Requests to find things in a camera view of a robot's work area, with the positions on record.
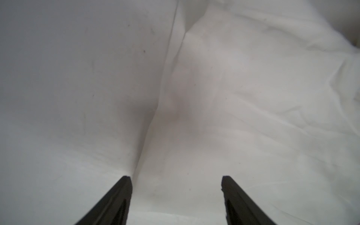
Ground white shorts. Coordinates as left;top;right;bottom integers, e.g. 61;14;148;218
130;1;360;225

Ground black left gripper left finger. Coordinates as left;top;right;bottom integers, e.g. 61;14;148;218
76;176;133;225

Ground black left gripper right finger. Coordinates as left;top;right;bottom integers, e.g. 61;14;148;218
221;176;276;225

